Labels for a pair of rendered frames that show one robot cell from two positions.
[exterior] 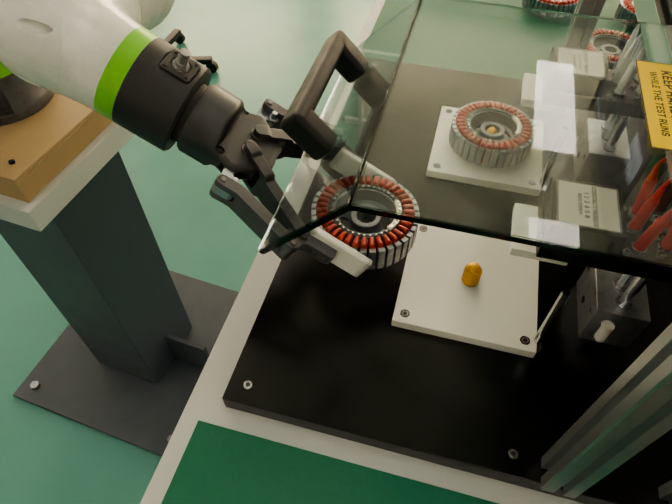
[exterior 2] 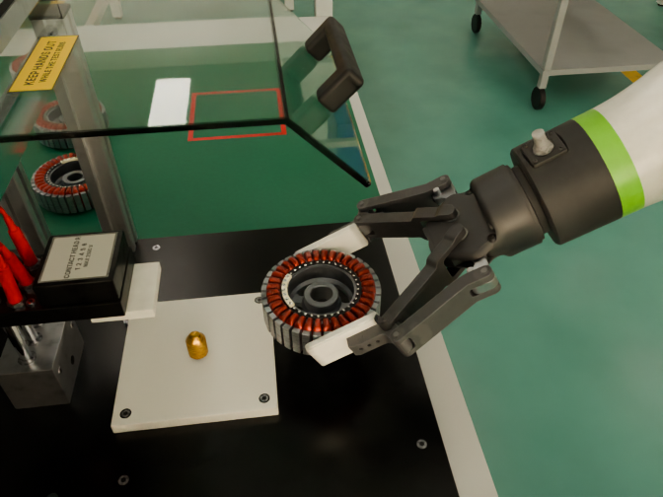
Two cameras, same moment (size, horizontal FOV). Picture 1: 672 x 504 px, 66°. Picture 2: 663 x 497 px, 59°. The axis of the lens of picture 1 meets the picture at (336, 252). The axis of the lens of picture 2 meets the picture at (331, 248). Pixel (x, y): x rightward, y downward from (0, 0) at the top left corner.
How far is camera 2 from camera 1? 75 cm
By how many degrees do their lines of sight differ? 85
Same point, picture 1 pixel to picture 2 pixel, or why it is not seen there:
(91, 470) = (574, 478)
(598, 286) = (60, 330)
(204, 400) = not seen: hidden behind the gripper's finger
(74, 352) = not seen: outside the picture
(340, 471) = (276, 224)
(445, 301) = (221, 321)
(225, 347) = (405, 262)
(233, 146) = (464, 204)
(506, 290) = (157, 352)
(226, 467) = (351, 206)
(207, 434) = not seen: hidden behind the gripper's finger
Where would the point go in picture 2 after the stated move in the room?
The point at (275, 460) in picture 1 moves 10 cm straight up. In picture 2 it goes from (322, 217) to (322, 155)
